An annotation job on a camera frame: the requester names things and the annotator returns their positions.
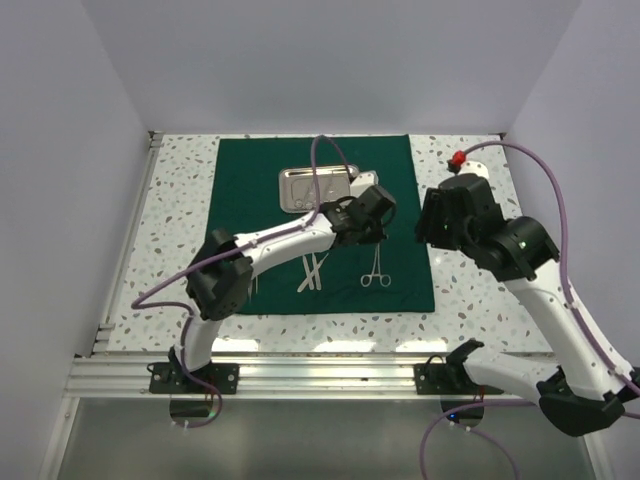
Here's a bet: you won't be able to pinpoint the steel instrument tray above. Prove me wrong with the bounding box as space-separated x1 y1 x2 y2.
278 164 360 214

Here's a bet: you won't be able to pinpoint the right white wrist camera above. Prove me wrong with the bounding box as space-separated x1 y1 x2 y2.
447 150 490 180

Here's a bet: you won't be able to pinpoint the steel forceps with ring handles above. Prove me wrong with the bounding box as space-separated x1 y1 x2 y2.
360 245 392 288

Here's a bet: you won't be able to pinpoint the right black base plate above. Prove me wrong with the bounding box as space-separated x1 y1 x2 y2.
413 354 482 395

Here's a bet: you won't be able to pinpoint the dark green surgical cloth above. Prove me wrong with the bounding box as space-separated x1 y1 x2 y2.
207 136 435 315

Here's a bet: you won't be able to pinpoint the aluminium rail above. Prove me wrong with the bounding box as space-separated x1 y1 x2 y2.
63 352 431 400
90 131 164 356

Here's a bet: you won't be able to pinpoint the aluminium front rail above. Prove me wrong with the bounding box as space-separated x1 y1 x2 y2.
63 352 431 400

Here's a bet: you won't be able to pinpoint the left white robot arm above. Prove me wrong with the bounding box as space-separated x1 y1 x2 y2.
171 185 396 393

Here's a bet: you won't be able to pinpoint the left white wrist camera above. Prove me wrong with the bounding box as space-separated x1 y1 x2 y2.
349 171 378 197

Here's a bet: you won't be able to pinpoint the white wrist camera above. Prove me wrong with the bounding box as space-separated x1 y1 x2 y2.
349 171 378 197
447 150 490 180

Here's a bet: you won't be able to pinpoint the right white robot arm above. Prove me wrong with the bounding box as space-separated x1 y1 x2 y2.
416 173 639 437

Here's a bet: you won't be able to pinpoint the aluminium left side rail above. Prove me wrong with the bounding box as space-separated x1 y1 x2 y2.
90 131 164 356

